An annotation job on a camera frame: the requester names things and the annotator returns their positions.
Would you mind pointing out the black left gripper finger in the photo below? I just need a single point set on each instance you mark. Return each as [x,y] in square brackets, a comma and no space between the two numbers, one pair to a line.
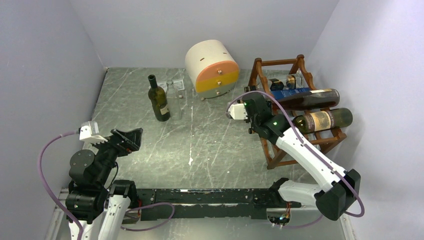
[132,140]
[116,137]

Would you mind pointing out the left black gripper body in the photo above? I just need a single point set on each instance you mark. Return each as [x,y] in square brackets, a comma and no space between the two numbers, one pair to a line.
[112,149]

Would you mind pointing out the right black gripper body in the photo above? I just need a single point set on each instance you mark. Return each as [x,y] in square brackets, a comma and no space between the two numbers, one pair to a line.
[269,104]

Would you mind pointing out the dark green wine bottle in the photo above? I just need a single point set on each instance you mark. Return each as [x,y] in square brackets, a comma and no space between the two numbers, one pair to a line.
[158,99]

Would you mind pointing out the gold-foil dark wine bottle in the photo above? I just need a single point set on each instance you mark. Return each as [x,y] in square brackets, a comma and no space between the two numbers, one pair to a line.
[313,99]

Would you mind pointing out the clear square glass bottle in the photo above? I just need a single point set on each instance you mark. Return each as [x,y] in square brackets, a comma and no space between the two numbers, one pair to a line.
[173,99]

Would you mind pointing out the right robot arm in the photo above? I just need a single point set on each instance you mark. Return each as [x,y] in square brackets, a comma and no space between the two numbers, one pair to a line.
[336,191]

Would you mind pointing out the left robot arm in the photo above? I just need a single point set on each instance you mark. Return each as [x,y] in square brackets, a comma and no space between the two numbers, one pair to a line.
[99,209]

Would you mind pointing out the blue glass bottle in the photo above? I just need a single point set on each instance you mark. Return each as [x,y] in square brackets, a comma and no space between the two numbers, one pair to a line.
[280,94]

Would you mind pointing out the small clear black-cap bottle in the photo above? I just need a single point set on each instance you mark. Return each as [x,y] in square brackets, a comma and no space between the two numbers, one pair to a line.
[284,84]

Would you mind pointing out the green wine bottle tan label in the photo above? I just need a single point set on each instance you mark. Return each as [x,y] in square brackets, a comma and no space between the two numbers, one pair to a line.
[323,120]

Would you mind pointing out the round cream drawer cabinet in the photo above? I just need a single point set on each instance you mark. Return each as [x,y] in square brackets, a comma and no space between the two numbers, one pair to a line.
[211,68]

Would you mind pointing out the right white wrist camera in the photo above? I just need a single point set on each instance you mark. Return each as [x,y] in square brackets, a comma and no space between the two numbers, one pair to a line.
[237,111]

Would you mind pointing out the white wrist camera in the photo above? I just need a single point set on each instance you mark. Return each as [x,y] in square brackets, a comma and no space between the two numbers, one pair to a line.
[237,111]
[89,133]

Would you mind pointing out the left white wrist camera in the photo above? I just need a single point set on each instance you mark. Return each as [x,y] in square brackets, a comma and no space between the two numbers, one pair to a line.
[89,133]

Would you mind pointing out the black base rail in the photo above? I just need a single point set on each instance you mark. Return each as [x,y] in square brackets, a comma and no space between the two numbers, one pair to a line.
[254,203]

